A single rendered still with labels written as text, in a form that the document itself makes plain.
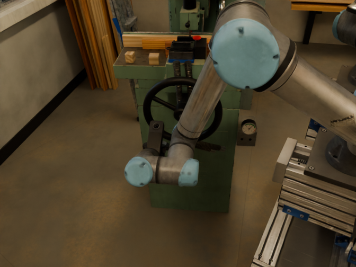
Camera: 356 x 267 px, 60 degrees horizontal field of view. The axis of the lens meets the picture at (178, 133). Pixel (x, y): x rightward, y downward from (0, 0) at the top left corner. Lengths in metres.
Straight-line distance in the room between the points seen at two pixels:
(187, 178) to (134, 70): 0.60
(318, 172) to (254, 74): 0.46
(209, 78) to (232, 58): 0.21
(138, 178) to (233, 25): 0.45
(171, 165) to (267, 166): 1.35
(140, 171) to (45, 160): 1.57
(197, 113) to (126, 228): 1.09
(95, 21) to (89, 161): 1.13
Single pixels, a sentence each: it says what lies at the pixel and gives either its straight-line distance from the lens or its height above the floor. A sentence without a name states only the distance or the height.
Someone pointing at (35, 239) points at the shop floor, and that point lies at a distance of 1.92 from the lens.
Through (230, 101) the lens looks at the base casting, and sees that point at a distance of 1.31.
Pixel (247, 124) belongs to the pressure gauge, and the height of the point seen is 0.68.
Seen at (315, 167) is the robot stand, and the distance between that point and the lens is 0.97.
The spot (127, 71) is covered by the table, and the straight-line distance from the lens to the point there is 1.29.
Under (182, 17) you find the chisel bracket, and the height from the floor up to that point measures 1.05.
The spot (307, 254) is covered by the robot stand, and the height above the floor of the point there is 0.21.
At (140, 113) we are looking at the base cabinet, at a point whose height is 0.67.
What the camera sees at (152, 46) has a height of 0.91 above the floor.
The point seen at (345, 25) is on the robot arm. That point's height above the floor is 1.01.
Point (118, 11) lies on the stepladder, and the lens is 2.11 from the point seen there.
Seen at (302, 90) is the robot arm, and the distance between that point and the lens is 0.64.
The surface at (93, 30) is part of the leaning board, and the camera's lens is 2.74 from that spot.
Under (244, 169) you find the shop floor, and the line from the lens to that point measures 2.07.
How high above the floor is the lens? 1.47
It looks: 39 degrees down
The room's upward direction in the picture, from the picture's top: 3 degrees counter-clockwise
